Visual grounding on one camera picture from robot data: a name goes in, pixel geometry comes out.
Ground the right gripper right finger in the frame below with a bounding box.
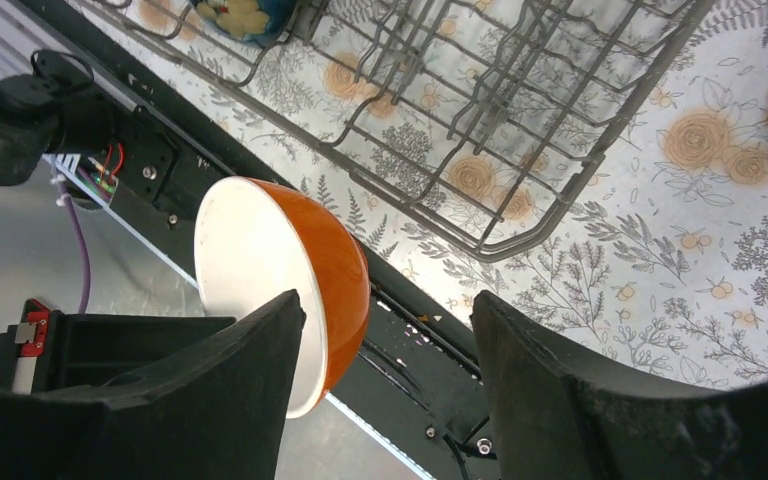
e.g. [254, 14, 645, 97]
[471, 291, 768, 479]

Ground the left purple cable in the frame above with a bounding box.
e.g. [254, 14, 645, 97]
[0, 192, 92, 352]

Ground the dark blue bowl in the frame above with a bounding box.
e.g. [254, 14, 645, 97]
[190, 0, 300, 48]

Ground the grey wire dish rack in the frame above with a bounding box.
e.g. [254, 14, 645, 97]
[77, 1, 711, 262]

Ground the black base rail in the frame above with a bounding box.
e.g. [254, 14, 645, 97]
[24, 1, 500, 479]

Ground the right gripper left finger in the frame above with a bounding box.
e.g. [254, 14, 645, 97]
[0, 290, 305, 479]

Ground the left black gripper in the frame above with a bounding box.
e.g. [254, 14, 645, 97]
[0, 299, 235, 393]

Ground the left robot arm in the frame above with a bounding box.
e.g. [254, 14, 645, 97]
[0, 50, 242, 404]

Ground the orange bowl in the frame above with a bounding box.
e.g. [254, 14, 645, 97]
[193, 176, 371, 419]

